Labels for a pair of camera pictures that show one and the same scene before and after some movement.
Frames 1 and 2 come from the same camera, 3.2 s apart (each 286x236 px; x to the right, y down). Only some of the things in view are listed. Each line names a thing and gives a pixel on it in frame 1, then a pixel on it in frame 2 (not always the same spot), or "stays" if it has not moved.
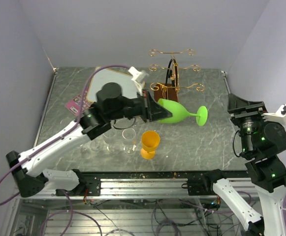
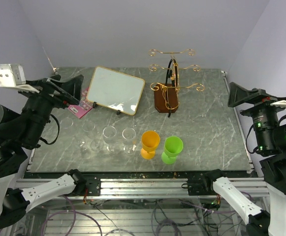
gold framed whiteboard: [105, 75] stays
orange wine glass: [150, 140] stays
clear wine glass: [113, 146] stays
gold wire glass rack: [170, 91] stays
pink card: [74, 105] stays
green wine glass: [179, 113] to [173, 146]
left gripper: [151, 110] to [47, 87]
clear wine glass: [129, 142] stays
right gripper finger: [248, 104] to [260, 93]
